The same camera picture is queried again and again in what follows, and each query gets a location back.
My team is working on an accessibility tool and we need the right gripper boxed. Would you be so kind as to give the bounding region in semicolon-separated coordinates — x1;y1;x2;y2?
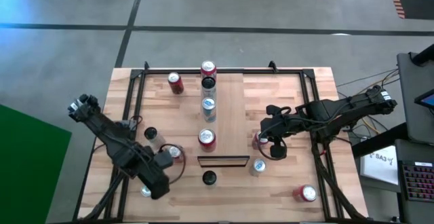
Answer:
259;104;296;160

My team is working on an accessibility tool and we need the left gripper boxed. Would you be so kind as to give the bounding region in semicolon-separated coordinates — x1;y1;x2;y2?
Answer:
143;158;172;200

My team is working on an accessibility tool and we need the red soda can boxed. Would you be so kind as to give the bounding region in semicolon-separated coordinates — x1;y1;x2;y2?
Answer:
167;71;186;95
292;184;318;204
197;128;218;153

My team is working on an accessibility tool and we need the white Celsius can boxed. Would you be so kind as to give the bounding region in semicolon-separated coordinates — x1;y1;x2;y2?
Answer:
200;76;218;100
143;126;167;150

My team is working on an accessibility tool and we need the orange Fanta can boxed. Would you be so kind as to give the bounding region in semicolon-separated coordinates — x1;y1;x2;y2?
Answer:
251;130;269;150
199;60;218;79

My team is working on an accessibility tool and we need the Celsius Peach Vibe can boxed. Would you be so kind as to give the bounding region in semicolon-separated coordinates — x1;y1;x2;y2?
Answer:
201;170;218;187

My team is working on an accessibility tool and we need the black diagonal bar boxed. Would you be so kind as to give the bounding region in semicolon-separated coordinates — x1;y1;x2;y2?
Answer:
351;122;408;157

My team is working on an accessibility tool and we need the white SA3 sign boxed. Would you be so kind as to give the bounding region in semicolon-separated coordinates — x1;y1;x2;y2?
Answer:
359;145;400;187

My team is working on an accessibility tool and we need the green floor mat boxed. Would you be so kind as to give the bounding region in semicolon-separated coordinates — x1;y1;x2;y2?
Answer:
0;103;73;224

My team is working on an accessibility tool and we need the grey desk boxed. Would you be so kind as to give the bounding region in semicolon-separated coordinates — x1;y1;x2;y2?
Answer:
395;138;434;224
396;52;434;145

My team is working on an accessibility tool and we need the black backlit keyboard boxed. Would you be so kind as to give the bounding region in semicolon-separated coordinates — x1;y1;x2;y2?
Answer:
399;160;434;204

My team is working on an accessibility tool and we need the monitor with blue screen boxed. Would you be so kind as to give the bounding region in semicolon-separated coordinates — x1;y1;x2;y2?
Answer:
413;88;434;110

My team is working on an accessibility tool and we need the black pole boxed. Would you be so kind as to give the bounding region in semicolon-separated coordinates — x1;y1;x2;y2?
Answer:
410;43;434;66

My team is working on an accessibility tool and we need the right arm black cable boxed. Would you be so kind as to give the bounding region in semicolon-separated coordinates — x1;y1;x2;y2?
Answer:
256;132;289;161

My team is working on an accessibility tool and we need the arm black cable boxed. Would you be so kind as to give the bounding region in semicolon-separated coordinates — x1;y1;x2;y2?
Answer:
256;132;289;161
158;143;187;185

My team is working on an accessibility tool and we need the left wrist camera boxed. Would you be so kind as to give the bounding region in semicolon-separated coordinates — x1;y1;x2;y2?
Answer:
156;150;174;170

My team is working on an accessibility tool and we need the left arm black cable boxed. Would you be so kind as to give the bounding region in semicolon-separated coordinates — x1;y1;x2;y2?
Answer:
158;143;187;185

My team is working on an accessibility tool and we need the black aluminium table frame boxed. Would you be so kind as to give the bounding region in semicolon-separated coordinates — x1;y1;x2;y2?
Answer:
73;60;369;223

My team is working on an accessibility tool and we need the yellow floor cable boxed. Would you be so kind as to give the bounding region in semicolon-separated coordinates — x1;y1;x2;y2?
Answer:
338;77;401;135

